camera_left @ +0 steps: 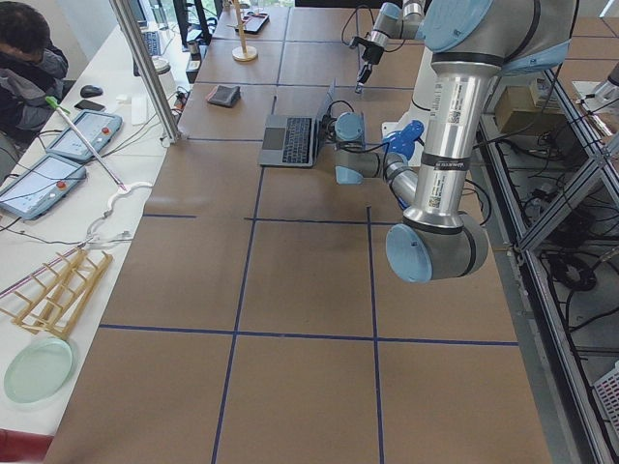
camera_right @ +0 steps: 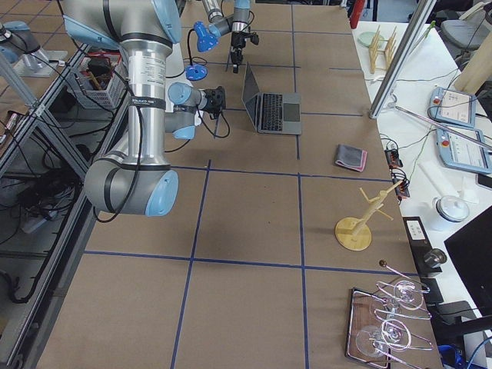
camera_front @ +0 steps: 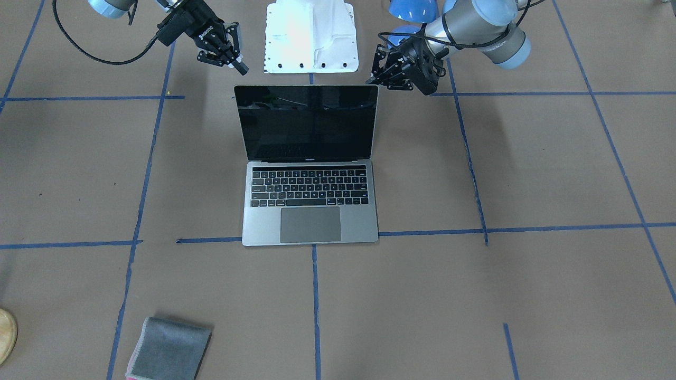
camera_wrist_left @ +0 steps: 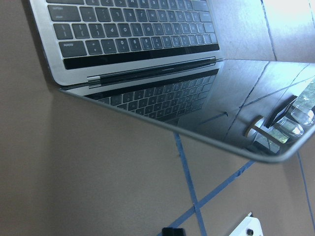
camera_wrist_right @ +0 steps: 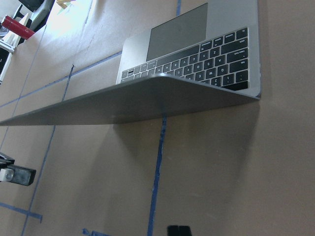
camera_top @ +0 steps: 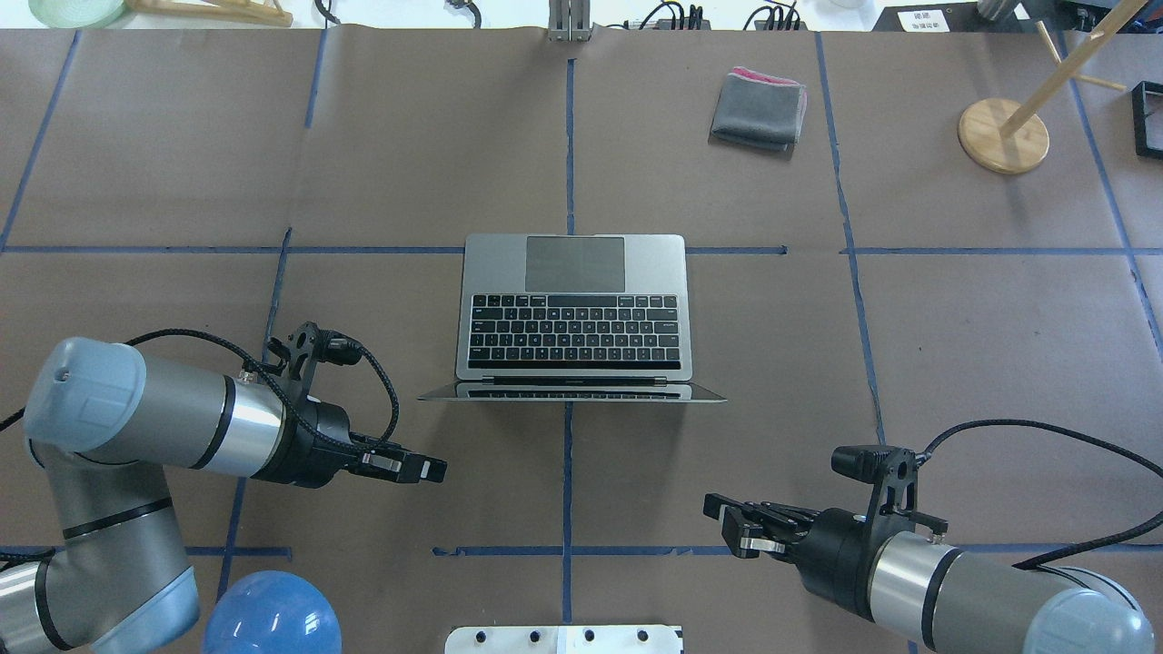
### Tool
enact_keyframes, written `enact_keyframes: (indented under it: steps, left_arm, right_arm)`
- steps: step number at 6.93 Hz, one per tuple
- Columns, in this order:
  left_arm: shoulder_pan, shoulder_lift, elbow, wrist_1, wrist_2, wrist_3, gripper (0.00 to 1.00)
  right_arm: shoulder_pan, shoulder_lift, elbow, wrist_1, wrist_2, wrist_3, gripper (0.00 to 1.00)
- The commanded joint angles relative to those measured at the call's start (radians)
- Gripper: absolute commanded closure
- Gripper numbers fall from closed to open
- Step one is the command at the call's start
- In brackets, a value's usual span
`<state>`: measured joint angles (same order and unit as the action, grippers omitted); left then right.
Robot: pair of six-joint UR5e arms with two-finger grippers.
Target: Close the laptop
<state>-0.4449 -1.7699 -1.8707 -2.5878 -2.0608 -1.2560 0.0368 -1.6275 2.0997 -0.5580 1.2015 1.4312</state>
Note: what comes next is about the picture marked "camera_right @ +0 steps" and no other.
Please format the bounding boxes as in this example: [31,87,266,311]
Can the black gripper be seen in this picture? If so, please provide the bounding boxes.
[202,86,226,114]
[230,32,246,73]

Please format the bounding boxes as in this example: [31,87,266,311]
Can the blue desk lamp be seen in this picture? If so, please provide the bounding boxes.
[184,22,218,81]

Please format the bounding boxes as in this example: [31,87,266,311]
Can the grey folded cloth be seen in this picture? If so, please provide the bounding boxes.
[334,144,367,172]

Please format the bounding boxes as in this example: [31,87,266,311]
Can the grey laptop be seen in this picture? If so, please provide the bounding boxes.
[241,63,302,135]

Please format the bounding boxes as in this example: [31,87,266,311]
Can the wooden dish rack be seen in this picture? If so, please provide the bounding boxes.
[368,27,397,75]

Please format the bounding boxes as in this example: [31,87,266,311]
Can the upper teach pendant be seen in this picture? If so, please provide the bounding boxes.
[427,87,477,128]

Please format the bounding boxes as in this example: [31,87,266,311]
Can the grey plastic basket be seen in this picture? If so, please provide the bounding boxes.
[69,58,124,109]

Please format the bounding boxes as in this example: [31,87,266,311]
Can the wine glass rack tray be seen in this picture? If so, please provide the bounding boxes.
[345,260,434,368]

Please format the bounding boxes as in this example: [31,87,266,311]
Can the wooden mug tree stand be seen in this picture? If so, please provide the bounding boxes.
[334,180,403,251]

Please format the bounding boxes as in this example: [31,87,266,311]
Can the lower teach pendant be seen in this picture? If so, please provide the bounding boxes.
[436,127,491,175]

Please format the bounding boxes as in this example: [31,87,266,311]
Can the pale green plate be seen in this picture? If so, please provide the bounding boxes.
[357,32,386,48]

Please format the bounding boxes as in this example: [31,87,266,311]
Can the orange circuit board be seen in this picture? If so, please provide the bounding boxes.
[384,148,410,201]

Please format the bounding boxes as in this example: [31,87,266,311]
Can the white enamel pot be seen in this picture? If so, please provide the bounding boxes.
[430,195,470,231]

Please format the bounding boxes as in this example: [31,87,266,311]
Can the aluminium frame post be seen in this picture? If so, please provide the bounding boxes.
[369,0,437,119]

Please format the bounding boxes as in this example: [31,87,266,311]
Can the black monitor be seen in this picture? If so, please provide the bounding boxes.
[444,208,491,315]

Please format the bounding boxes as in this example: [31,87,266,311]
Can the teach pendant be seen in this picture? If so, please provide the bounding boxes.
[427,87,477,128]
[436,127,491,175]

